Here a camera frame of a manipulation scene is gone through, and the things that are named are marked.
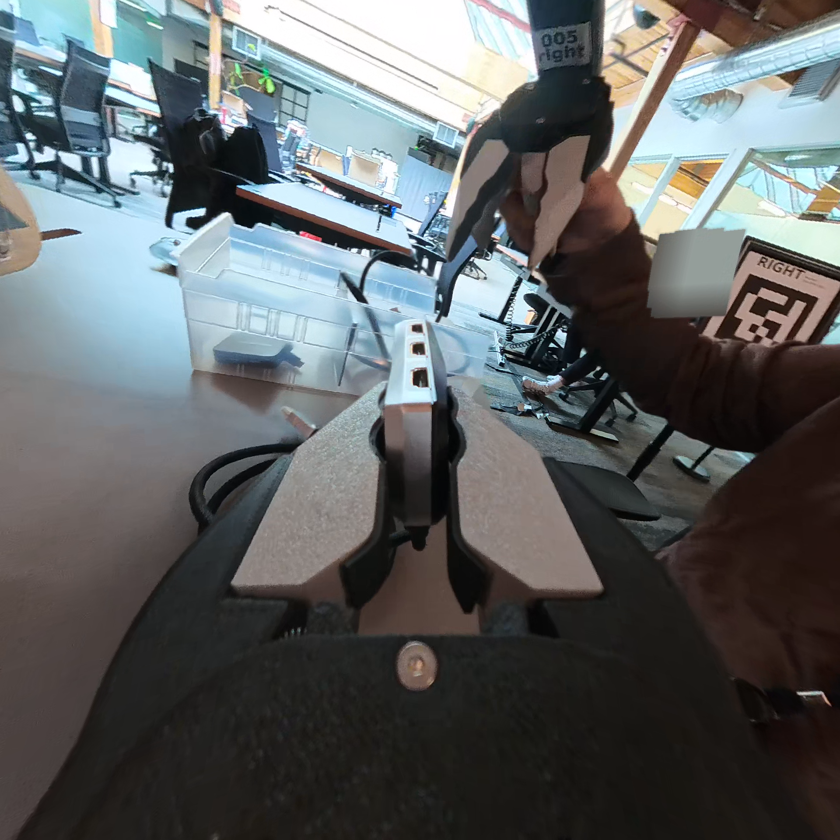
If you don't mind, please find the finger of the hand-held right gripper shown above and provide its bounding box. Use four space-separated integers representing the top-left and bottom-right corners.
448 134 514 263
518 139 589 271

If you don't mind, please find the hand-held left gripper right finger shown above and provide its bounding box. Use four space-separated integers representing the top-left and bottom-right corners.
446 387 605 615

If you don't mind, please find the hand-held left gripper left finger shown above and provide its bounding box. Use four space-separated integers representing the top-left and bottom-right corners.
230 382 395 610

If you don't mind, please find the silver hdmi switch box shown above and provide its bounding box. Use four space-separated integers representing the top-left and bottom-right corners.
382 319 450 529

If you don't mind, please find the clear plastic bin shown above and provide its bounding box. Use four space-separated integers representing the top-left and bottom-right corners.
177 212 494 403

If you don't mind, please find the person's right forearm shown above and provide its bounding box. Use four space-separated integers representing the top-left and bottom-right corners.
541 197 840 454

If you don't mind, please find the person's right hand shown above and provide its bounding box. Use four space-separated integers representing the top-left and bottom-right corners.
500 169 623 284

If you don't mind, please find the brown edged office desk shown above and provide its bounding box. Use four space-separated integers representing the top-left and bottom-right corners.
235 180 416 257

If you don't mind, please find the dark flat device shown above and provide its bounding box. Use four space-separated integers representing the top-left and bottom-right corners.
212 333 304 370

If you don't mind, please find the framed marker sign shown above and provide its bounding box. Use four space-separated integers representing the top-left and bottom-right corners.
696 235 840 345

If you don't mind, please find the black office chair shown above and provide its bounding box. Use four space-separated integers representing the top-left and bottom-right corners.
147 58 232 229
56 39 124 210

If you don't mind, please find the black usb power cable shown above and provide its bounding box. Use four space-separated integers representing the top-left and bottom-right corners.
189 406 317 529

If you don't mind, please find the wooden support post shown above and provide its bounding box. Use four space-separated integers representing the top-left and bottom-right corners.
607 20 702 183

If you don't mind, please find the silver corrugated duct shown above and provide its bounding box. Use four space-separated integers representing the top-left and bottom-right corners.
669 20 840 124

